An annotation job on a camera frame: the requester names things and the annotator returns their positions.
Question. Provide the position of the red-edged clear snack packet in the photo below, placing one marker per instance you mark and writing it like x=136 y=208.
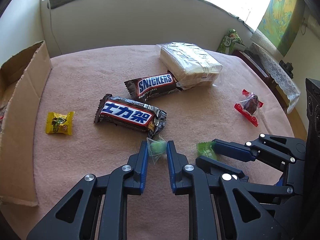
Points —
x=250 y=105

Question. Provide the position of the brown chocolate bar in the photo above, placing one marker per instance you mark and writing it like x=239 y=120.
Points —
x=155 y=83
x=125 y=115

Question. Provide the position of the dark wooden side table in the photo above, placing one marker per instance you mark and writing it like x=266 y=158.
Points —
x=278 y=92

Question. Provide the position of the clear-wrapped green candy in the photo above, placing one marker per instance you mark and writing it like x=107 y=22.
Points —
x=157 y=148

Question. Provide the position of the green patterned bag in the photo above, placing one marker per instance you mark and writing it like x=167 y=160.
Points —
x=228 y=41

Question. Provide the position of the yellow wrapped candy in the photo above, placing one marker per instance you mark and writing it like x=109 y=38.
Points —
x=58 y=123

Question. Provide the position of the landscape wall poster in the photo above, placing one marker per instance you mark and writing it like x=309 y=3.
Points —
x=280 y=12

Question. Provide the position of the green packet candy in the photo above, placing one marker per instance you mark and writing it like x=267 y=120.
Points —
x=206 y=151

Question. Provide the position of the brown cardboard box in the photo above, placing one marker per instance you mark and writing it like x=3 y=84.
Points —
x=22 y=105

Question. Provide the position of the dark ornament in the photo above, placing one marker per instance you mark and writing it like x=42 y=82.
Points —
x=287 y=67

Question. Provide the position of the white lace cloth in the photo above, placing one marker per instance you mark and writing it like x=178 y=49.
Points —
x=277 y=70

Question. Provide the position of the clear-wrapped bread packet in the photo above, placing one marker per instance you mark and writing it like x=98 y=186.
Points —
x=190 y=62

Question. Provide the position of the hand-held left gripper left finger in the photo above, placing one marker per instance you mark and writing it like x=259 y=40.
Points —
x=143 y=166

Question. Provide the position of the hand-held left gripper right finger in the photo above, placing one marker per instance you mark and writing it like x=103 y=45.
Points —
x=171 y=167

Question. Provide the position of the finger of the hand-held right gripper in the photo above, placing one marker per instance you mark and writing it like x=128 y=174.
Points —
x=215 y=165
x=232 y=151

